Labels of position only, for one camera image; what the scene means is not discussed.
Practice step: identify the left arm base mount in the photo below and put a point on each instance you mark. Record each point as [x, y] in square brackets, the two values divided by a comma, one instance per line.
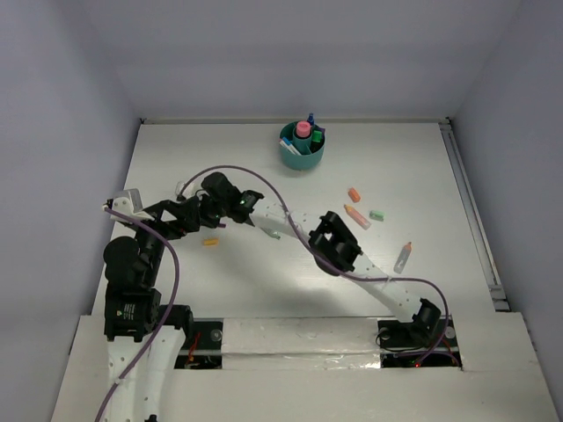
[203, 349]

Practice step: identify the pink topped centre tube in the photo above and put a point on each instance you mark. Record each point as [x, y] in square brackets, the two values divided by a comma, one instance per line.
[302, 129]

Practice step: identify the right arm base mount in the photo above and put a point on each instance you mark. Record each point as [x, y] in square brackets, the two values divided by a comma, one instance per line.
[399, 349]

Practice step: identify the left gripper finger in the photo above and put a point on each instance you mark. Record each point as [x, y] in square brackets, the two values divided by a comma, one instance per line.
[189, 207]
[188, 225]

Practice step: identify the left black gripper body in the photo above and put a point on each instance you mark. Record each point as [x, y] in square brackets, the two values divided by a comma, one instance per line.
[166, 225]

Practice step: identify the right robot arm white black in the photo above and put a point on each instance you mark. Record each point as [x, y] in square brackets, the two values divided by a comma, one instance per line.
[335, 249]

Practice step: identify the yellow orange highlighter cap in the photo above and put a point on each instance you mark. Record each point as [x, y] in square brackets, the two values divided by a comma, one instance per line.
[210, 241]

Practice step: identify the orange tip pink highlighter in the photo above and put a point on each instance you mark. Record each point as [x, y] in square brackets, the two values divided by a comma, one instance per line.
[357, 217]

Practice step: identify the pink cap white pen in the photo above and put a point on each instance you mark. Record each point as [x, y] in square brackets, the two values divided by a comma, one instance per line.
[288, 145]

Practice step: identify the orange tip clear highlighter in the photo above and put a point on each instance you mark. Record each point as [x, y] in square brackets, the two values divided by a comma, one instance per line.
[403, 258]

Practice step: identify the teal round organizer container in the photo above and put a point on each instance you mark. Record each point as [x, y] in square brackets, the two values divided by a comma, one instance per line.
[303, 162]

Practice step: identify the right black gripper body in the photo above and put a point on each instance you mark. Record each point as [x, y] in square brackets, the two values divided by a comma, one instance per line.
[212, 211]

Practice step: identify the green tip clear highlighter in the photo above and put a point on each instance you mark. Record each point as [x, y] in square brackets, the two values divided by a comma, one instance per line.
[272, 233]

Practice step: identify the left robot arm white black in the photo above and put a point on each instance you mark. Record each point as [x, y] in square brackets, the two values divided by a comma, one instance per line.
[143, 336]

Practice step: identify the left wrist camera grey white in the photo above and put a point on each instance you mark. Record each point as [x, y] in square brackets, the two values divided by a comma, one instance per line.
[126, 202]

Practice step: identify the foil covered front board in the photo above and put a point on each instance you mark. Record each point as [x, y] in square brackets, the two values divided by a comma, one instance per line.
[311, 343]

